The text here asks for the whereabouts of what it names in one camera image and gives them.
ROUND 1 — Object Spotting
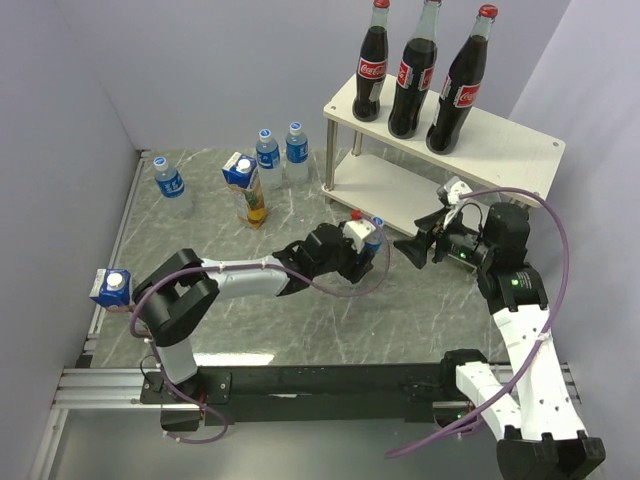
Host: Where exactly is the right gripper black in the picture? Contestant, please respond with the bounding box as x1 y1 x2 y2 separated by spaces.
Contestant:
393 205 495 268

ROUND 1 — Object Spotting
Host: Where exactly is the water bottle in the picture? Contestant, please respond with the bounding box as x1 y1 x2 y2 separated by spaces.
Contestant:
285 122 309 184
360 216 384 261
153 156 194 216
255 129 283 189

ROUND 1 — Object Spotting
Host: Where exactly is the cola bottle shelved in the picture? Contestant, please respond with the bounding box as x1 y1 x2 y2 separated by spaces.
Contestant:
426 4 498 155
387 0 441 139
352 1 390 122

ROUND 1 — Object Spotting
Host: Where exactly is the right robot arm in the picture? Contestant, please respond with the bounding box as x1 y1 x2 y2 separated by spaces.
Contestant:
394 202 606 479

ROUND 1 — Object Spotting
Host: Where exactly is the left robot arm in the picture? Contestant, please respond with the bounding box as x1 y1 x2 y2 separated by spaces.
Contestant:
132 219 376 402

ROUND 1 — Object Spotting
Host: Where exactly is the wooden two-tier shelf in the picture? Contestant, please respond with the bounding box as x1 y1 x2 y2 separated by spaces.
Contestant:
322 76 565 235

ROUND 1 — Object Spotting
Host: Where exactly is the black base beam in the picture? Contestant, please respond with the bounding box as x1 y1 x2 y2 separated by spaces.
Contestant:
139 364 481 432

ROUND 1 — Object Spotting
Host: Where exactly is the blue juice carton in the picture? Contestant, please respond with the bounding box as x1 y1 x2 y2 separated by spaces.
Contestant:
222 152 268 229

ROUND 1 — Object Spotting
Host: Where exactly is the dark juice carton near left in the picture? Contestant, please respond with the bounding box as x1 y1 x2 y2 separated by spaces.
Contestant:
89 268 134 312

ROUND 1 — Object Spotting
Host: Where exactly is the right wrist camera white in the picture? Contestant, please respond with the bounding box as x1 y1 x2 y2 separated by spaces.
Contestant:
437 176 472 228

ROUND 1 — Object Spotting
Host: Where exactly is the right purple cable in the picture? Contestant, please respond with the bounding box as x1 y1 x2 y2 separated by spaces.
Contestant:
384 187 571 459

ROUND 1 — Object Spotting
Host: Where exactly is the aluminium rail frame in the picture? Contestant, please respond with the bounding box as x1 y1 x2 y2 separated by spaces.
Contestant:
29 149 151 480

